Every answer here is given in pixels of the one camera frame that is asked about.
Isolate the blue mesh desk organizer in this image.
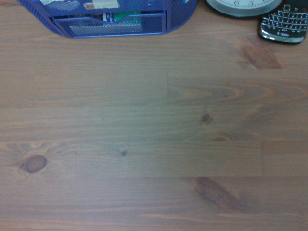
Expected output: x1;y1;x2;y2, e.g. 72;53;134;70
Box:
16;0;198;39

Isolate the green card in organizer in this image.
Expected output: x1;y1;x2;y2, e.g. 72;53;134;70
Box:
113;11;141;23

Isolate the black twin-bell alarm clock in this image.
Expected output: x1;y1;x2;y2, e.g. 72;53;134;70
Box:
205;0;283;18

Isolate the black keypad mobile phone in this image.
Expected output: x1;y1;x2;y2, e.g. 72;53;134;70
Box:
259;3;308;44

